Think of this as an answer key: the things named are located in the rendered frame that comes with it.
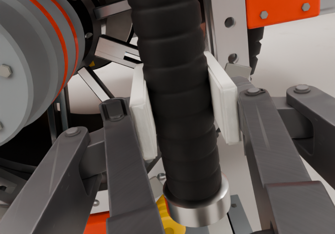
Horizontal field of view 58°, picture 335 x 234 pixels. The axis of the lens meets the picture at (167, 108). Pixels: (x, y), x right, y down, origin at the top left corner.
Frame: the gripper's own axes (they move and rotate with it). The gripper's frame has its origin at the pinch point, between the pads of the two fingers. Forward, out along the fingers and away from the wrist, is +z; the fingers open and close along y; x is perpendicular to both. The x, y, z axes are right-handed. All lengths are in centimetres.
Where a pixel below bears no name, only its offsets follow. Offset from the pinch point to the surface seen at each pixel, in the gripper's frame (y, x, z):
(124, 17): -9, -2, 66
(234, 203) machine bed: 15, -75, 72
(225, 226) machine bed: 10, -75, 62
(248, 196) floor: 23, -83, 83
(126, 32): -9, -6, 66
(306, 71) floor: 108, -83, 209
